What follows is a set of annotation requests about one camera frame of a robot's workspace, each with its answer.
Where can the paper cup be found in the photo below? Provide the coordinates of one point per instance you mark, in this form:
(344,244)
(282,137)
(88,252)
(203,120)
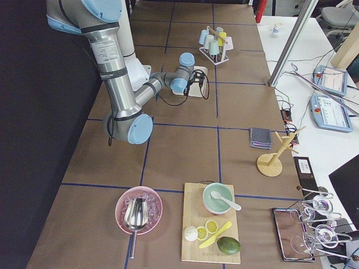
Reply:
(276,29)

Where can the metal ice scoop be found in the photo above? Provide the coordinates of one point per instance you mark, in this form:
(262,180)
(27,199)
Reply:
(135,219)

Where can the lower teach pendant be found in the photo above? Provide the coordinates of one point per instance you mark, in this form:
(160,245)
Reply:
(329,114)

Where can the upper teach pendant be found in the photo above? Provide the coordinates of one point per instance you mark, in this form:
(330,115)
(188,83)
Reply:
(331,80)

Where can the metal tray with glasses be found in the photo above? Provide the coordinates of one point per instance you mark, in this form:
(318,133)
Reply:
(306,229)

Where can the yellow plastic knife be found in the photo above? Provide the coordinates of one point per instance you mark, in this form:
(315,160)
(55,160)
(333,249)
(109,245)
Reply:
(212,239)

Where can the light blue cup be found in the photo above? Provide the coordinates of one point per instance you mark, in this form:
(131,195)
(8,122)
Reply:
(203,36)

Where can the grey cup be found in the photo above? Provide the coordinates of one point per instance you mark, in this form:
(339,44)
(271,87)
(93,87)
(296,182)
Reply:
(219,30)

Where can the red cylinder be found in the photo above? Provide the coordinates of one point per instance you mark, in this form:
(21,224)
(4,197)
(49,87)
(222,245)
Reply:
(260,10)

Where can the bamboo cutting board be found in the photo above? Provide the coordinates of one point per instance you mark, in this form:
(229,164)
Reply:
(195,214)

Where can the black box with label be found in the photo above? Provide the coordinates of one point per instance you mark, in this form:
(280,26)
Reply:
(305,173)

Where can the green bowl on pink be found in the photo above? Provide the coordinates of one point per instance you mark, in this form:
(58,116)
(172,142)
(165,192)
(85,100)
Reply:
(213,205)

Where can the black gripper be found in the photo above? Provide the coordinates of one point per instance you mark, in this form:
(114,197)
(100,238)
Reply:
(188,86)

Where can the white spoon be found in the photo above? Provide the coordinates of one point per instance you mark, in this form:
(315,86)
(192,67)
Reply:
(218,196)

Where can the lemon slice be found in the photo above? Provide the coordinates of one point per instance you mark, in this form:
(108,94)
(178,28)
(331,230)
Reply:
(202,233)
(211,226)

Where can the aluminium frame post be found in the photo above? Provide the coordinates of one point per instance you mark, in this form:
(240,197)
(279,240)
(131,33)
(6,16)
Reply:
(298,28)

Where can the white garlic bulb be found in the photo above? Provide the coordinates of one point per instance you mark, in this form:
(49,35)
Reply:
(190,233)

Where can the grey folded cloth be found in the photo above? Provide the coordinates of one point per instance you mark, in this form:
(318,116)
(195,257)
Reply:
(260,138)

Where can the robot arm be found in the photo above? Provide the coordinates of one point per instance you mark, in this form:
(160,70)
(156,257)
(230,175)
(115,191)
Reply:
(105,24)

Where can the yellow cup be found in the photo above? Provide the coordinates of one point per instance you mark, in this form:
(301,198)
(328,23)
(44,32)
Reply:
(221,38)

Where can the mint green cup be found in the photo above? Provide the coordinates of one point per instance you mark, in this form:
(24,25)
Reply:
(214,48)

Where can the green lime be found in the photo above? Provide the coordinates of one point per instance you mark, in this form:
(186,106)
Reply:
(228,245)

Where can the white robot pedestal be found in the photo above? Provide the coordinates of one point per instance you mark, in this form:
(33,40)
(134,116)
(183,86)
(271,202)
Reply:
(138,74)

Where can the wooden mug tree stand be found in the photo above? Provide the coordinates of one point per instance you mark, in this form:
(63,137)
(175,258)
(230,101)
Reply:
(269,164)

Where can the white wire cup rack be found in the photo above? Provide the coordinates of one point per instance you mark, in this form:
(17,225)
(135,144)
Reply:
(217,59)

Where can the pink cup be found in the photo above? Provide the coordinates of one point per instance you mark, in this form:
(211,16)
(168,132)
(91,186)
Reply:
(228,44)

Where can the pink bowl with ice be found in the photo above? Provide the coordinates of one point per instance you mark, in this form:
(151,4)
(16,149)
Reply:
(155,207)

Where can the cream rabbit tray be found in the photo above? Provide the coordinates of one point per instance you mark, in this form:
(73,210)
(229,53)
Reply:
(194,90)

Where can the teach pendant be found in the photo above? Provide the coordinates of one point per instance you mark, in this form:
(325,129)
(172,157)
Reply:
(329,114)
(331,80)

